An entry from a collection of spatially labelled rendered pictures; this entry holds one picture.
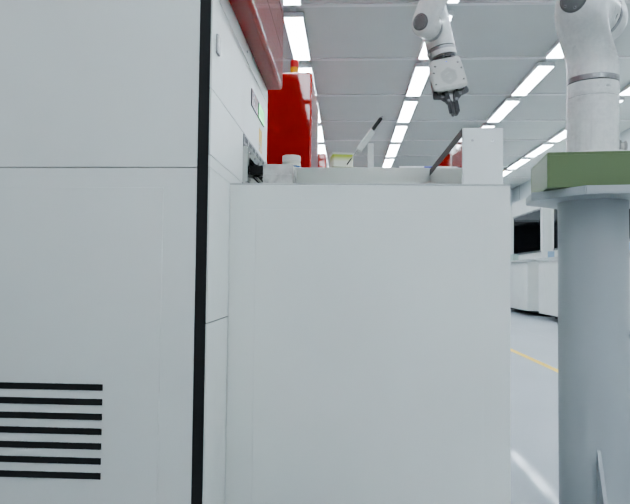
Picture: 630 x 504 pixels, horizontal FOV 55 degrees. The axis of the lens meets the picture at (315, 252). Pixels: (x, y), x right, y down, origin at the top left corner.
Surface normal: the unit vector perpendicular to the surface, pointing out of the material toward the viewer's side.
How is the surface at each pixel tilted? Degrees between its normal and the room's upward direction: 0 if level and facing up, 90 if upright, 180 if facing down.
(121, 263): 90
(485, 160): 90
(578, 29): 128
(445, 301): 90
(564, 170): 90
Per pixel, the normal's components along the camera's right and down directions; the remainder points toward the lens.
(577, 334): -0.80, -0.04
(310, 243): -0.05, -0.04
